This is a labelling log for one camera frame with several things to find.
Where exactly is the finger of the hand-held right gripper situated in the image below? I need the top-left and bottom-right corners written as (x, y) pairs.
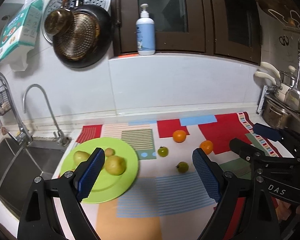
top-left (229, 138), bottom-right (265, 164)
top-left (252, 123), bottom-right (300, 158)

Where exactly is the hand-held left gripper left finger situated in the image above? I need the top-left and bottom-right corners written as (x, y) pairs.
top-left (17, 147), bottom-right (106, 240)

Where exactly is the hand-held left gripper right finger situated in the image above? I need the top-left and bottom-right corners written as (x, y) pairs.
top-left (192, 148), bottom-right (282, 240)

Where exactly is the orange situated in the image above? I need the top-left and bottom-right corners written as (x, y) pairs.
top-left (199, 140), bottom-right (214, 155)
top-left (172, 130), bottom-right (187, 143)

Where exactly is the green plate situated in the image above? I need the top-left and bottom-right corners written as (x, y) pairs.
top-left (59, 137), bottom-right (139, 204)

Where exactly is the steel stockpot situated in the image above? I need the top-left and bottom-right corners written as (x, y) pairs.
top-left (262, 97), bottom-right (292, 130)

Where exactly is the dish rack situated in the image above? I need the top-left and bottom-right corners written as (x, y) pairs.
top-left (257, 85), bottom-right (300, 135)

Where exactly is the metal spatula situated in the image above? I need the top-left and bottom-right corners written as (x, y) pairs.
top-left (285, 39), bottom-right (300, 112)

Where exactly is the colourful patterned cloth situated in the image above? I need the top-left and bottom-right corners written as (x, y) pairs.
top-left (50, 112), bottom-right (294, 240)

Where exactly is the thin gooseneck faucet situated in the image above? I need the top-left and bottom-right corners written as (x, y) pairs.
top-left (23, 84), bottom-right (72, 147)

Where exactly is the steel sink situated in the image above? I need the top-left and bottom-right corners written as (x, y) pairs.
top-left (0, 136), bottom-right (68, 218)

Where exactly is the large chrome faucet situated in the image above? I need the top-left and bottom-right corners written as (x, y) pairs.
top-left (0, 71), bottom-right (33, 145)

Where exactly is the wooden cutting board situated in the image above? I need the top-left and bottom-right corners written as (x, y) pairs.
top-left (257, 0), bottom-right (300, 29)

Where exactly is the brass colander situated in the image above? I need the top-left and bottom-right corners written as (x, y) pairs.
top-left (54, 14), bottom-right (100, 60)

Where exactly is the blue white pump bottle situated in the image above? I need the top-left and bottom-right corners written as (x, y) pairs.
top-left (136, 4), bottom-right (156, 55)

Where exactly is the black frying pan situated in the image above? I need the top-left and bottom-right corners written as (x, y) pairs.
top-left (52, 0), bottom-right (113, 69)

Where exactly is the small brass pot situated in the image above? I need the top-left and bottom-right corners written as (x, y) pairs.
top-left (44, 0), bottom-right (75, 36)

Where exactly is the paper towel pack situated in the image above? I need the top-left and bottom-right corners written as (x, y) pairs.
top-left (0, 0), bottom-right (43, 72)

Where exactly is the white pot with cream handle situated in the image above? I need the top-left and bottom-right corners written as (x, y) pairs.
top-left (254, 71), bottom-right (290, 99)

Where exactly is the steel pot with cream handle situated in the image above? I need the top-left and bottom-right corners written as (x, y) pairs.
top-left (260, 61), bottom-right (300, 88)

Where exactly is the white wire rack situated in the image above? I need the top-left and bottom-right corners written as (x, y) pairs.
top-left (267, 9), bottom-right (300, 30)

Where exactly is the black wire basket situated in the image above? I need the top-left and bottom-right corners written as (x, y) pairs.
top-left (0, 85), bottom-right (13, 117)

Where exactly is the brown window frame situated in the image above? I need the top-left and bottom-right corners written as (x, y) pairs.
top-left (110, 0), bottom-right (263, 64)

